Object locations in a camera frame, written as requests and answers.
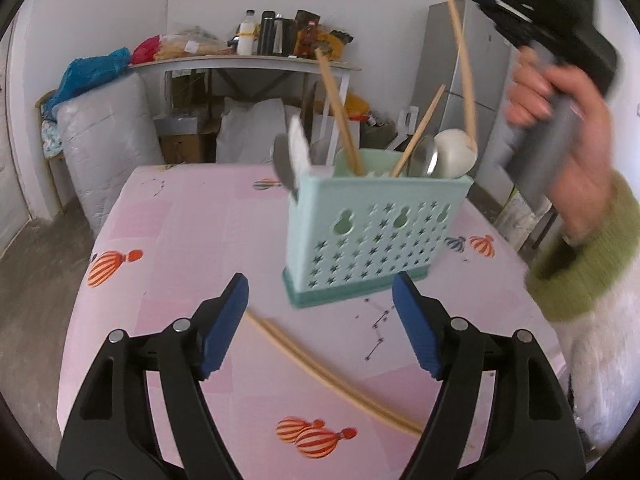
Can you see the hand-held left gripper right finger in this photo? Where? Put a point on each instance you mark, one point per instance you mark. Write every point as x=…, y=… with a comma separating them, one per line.
x=417, y=325

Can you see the white plastic sack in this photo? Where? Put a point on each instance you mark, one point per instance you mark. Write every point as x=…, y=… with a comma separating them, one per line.
x=255, y=130

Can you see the white refrigerator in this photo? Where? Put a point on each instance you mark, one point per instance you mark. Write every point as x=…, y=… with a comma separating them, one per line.
x=435, y=50

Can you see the blue plastic bag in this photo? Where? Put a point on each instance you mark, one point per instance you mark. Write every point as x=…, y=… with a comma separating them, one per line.
x=85, y=77

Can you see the person's right forearm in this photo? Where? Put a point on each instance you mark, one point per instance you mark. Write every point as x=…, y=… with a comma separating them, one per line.
x=590, y=280

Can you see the white ceramic spoon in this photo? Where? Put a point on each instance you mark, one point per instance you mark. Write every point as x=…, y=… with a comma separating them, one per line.
x=300, y=147
x=456, y=154

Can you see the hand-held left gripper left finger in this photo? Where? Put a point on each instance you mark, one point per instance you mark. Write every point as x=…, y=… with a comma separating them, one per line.
x=227, y=325

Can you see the red plastic bag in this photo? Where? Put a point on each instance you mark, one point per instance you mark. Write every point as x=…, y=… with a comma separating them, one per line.
x=145, y=50

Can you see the mint green utensil holder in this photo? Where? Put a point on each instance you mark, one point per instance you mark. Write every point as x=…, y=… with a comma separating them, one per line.
x=375, y=230

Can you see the person's right hand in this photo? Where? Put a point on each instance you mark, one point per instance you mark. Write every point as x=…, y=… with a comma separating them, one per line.
x=590, y=150

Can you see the pale wooden chopstick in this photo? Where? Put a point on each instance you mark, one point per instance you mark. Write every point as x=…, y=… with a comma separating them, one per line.
x=420, y=127
x=340, y=110
x=272, y=336
x=350, y=391
x=464, y=62

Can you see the white plastic bottle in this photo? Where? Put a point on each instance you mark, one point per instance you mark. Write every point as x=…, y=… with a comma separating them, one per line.
x=246, y=35

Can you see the black thermos flask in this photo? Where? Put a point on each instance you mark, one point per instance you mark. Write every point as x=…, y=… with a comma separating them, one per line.
x=267, y=32

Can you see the white side table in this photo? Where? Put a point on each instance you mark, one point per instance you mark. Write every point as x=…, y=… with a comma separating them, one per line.
x=250, y=62

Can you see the cardboard box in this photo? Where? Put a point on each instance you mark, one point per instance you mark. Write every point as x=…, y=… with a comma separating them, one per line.
x=187, y=142

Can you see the metal spoon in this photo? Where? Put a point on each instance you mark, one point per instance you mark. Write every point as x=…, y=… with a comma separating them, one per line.
x=282, y=160
x=425, y=157

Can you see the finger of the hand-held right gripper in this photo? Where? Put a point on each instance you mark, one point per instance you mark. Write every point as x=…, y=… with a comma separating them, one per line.
x=505, y=14

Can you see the pink printed tablecloth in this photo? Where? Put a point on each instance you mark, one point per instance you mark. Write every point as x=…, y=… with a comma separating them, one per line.
x=200, y=240

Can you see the wrapped grey mattress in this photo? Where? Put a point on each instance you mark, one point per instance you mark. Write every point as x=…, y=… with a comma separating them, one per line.
x=107, y=145

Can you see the yellow plastic bag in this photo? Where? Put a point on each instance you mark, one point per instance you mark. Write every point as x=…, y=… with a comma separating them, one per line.
x=357, y=105

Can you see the clear bag of bread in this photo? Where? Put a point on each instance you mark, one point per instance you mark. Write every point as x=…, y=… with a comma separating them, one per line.
x=192, y=42

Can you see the white plastic stool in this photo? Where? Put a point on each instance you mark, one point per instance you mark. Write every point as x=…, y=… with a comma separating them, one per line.
x=407, y=120

